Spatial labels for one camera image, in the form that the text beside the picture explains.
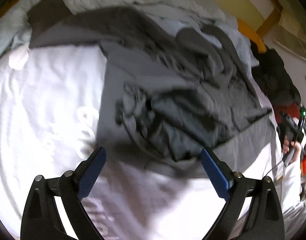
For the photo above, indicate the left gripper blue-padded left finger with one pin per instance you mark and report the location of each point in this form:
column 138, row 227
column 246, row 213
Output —
column 41, row 219

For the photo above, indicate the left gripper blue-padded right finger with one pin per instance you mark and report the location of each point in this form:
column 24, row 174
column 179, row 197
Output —
column 264, row 219

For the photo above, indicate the large grey black jacket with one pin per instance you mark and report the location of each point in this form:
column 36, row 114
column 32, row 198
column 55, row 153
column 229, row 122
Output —
column 166, row 96

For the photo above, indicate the person's right hand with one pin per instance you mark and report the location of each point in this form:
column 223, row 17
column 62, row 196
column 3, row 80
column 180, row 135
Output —
column 291, row 151

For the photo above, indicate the red cloth item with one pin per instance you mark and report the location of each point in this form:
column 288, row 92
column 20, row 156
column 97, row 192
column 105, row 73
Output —
column 291, row 110

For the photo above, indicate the black puffer jacket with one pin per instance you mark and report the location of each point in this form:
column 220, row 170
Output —
column 273, row 79

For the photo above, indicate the orange pillow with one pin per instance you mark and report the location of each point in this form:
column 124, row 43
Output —
column 247, row 31

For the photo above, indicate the white bed sheet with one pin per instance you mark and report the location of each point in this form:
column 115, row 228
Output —
column 52, row 103

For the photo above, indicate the light blue duvet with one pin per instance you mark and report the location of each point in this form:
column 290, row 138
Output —
column 14, row 29

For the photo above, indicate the wooden bunk bed frame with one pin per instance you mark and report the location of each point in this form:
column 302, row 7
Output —
column 271, row 20

